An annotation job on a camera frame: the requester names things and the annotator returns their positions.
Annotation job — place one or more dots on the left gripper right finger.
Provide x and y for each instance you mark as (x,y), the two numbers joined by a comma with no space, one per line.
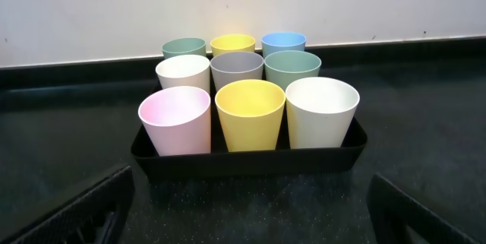
(398,213)

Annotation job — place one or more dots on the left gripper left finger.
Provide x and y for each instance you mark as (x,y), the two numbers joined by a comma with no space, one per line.
(76,217)

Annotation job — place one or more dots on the white cup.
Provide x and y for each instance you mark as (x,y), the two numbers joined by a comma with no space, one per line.
(182,75)
(319,126)

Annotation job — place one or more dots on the pink cup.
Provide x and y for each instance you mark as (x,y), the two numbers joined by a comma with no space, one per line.
(178,134)

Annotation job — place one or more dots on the black tray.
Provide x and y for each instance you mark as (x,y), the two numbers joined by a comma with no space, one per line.
(247,162)

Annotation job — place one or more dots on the yellow cup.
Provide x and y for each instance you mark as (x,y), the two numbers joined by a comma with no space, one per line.
(232,44)
(250,130)

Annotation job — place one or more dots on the green cup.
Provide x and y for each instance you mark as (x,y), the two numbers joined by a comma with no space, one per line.
(184,46)
(290,71)

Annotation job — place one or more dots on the blue cup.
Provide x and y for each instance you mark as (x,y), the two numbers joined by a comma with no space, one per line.
(283,42)

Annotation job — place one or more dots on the grey cup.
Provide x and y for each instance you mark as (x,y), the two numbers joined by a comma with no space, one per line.
(235,71)

